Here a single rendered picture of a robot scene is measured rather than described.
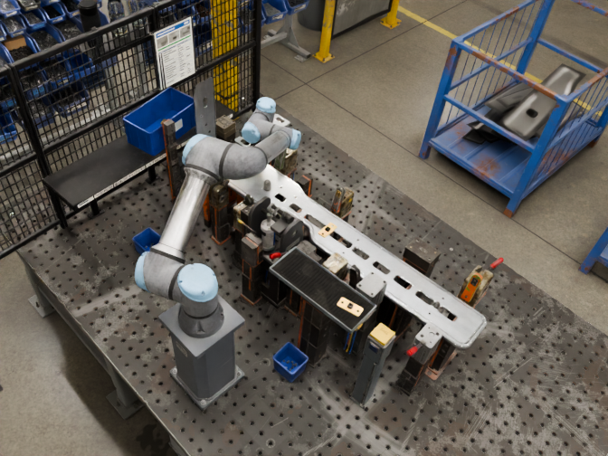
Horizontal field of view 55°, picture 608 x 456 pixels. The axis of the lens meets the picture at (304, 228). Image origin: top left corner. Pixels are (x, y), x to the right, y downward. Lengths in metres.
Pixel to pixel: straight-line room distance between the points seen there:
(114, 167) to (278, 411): 1.22
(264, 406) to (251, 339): 0.29
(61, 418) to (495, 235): 2.74
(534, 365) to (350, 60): 3.37
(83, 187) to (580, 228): 3.14
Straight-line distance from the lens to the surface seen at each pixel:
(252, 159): 1.91
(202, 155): 1.92
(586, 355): 2.77
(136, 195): 2.98
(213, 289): 1.83
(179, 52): 2.81
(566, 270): 4.02
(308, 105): 4.69
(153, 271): 1.88
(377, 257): 2.35
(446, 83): 3.99
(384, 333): 1.96
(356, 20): 5.42
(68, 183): 2.62
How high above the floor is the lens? 2.79
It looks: 48 degrees down
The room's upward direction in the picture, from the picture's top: 6 degrees clockwise
